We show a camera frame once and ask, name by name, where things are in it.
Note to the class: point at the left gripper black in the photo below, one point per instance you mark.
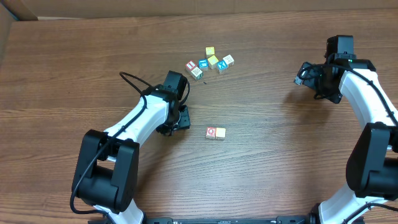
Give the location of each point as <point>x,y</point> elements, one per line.
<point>183,119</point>

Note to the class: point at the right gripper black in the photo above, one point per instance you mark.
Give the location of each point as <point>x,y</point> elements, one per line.
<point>311,77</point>

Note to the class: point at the white block green edge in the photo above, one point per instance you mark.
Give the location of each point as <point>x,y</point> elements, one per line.
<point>210,133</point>

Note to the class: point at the white block blue side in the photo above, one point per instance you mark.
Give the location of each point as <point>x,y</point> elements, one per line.
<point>220,133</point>

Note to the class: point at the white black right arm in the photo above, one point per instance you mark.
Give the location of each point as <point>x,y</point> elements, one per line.
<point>371,177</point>

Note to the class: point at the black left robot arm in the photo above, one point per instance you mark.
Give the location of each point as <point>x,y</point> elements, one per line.
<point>106,171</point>

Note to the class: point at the white block green side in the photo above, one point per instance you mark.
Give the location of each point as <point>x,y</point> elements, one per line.
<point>196,73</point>

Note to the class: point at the red I block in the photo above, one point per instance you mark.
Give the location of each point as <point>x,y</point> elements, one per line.
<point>191,67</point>

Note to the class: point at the blue letter block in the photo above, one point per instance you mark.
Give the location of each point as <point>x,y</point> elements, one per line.
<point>203,64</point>

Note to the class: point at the yellow block near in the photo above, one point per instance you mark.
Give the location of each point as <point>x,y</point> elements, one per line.
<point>212,62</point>

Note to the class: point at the yellow block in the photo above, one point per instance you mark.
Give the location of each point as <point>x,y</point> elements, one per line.
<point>212,62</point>
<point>209,52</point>

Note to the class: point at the blue X block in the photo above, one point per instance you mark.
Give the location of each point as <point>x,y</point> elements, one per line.
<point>222,67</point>

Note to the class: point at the yellow block far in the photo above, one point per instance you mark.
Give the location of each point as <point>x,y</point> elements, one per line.
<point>209,52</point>

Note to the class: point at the white block far right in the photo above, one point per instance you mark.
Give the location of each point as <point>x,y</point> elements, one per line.
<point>229,60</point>

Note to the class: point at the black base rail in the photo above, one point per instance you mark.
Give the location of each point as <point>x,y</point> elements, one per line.
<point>278,220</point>

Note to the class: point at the cardboard wall panel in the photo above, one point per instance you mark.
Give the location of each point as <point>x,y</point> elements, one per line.
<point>28,10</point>

